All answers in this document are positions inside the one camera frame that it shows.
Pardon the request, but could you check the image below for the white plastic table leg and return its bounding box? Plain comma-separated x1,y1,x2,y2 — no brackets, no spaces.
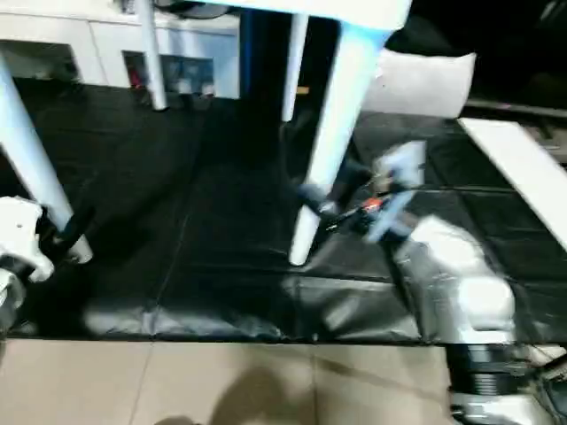
288,21,387,267
0,48,94,266
281,12,310,123
140,0,168,111

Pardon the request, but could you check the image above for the grey cushion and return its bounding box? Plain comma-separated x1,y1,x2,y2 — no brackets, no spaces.
362,48,478,120

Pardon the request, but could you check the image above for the black cabinet with gold label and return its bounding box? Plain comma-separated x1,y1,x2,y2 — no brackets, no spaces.
241,8,346,116

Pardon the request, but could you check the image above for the black monitor with red light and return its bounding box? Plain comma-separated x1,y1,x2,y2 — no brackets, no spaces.
464,99,567,119

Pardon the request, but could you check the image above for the white sideboard with glass doors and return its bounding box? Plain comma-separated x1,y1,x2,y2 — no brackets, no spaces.
0,0,243,97

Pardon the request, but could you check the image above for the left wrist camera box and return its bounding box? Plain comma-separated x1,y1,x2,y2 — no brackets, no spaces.
0,197,55,283

